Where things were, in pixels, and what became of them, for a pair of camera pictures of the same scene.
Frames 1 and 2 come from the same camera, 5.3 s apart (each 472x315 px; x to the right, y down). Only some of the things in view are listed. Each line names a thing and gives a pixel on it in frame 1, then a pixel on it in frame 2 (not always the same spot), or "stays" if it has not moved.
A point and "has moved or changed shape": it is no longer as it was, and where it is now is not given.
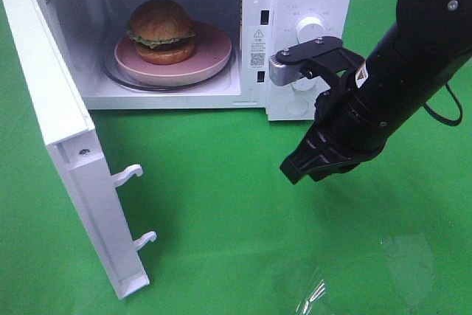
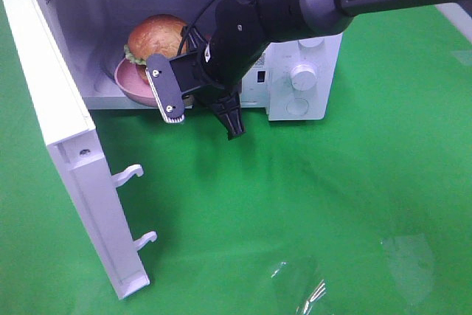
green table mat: x=233 y=234 stays
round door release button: x=297 y=106 stays
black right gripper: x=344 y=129 -> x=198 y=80
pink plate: x=212 y=48 has moved or changed shape
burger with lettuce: x=161 y=32 has moved or changed shape
